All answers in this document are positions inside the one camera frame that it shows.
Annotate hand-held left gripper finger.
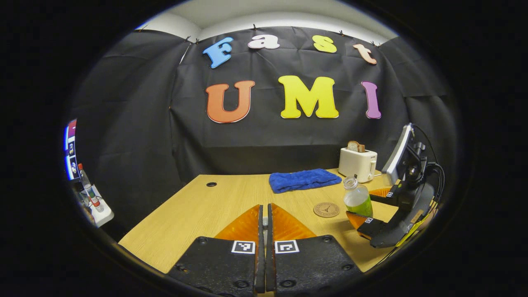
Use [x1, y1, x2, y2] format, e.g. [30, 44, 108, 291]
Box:
[265, 202, 363, 295]
[167, 203, 266, 295]

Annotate clear green water bottle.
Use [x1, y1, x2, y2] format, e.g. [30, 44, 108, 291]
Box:
[343, 175, 374, 218]

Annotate round brown coaster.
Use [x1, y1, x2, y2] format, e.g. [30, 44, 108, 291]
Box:
[313, 202, 340, 218]

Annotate white toaster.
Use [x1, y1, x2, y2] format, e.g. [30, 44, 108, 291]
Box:
[338, 147, 378, 183]

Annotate blue towel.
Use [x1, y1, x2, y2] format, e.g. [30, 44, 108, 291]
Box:
[269, 168, 342, 194]

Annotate white tray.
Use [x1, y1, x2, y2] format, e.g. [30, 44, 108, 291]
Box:
[80, 186, 115, 228]

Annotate computer monitor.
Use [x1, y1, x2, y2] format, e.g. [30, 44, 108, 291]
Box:
[64, 119, 81, 182]

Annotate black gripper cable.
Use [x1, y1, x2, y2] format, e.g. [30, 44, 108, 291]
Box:
[412, 123, 446, 203]

